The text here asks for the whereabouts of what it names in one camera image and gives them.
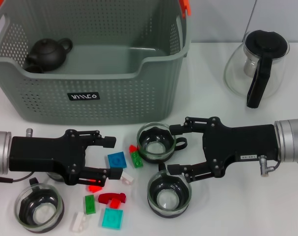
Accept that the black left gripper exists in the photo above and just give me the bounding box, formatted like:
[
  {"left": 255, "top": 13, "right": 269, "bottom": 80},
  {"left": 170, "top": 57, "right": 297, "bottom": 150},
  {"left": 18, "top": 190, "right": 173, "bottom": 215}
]
[{"left": 8, "top": 129, "right": 124, "bottom": 186}]

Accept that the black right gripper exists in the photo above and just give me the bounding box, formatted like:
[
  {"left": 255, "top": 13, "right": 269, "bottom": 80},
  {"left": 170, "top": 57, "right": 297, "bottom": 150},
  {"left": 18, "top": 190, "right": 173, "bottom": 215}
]
[{"left": 167, "top": 117, "right": 279, "bottom": 183}]

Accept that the white toy brick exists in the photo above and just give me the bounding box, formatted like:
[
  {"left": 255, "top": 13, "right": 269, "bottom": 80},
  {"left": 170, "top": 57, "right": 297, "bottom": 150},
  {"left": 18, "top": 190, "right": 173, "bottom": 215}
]
[
  {"left": 119, "top": 172, "right": 135, "bottom": 185},
  {"left": 69, "top": 211, "right": 87, "bottom": 232}
]

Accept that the green toy brick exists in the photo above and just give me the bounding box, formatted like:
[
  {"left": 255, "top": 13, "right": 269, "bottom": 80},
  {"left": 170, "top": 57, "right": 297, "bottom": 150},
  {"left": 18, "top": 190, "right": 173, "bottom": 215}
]
[
  {"left": 84, "top": 194, "right": 97, "bottom": 215},
  {"left": 131, "top": 151, "right": 144, "bottom": 169}
]

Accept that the blue square plate block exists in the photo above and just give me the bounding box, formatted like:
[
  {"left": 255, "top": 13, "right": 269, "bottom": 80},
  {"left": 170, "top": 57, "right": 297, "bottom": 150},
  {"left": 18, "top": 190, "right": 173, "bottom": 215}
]
[{"left": 107, "top": 151, "right": 128, "bottom": 170}]

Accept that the bright red curved block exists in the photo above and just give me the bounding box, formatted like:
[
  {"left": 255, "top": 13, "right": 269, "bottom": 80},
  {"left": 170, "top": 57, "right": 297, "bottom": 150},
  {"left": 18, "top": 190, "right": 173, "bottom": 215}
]
[{"left": 87, "top": 184, "right": 103, "bottom": 193}]

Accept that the dark red arch block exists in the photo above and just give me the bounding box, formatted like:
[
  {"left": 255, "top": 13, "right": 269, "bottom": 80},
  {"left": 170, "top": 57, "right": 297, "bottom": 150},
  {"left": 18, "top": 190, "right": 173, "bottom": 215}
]
[{"left": 98, "top": 192, "right": 127, "bottom": 205}]

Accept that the small red square block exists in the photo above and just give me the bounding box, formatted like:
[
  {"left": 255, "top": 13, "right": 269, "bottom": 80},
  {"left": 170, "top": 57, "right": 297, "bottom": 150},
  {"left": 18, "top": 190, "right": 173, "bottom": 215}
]
[{"left": 109, "top": 198, "right": 122, "bottom": 209}]

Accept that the grey perforated plastic storage bin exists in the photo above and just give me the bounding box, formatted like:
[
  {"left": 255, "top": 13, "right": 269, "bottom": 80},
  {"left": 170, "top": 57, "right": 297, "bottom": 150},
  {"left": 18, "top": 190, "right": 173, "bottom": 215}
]
[{"left": 0, "top": 0, "right": 192, "bottom": 125}]

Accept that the teal square plate block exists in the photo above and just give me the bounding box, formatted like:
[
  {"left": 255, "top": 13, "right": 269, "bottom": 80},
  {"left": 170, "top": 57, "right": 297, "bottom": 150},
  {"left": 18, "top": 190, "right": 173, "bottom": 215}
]
[{"left": 101, "top": 207, "right": 124, "bottom": 231}]

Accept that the right gripper silver plug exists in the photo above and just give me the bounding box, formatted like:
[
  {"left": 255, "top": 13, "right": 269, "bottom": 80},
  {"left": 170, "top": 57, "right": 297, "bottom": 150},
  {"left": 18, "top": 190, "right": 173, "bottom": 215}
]
[{"left": 258, "top": 154, "right": 274, "bottom": 177}]

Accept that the black clay teapot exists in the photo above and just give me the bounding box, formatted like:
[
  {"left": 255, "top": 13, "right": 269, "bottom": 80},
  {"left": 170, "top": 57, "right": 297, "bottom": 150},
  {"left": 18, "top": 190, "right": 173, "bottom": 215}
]
[{"left": 25, "top": 38, "right": 73, "bottom": 72}]

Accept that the left gripper grey cable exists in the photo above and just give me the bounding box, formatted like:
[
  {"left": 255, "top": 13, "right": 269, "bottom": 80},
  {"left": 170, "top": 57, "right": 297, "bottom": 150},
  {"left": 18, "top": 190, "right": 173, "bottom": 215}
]
[{"left": 0, "top": 172, "right": 34, "bottom": 184}]

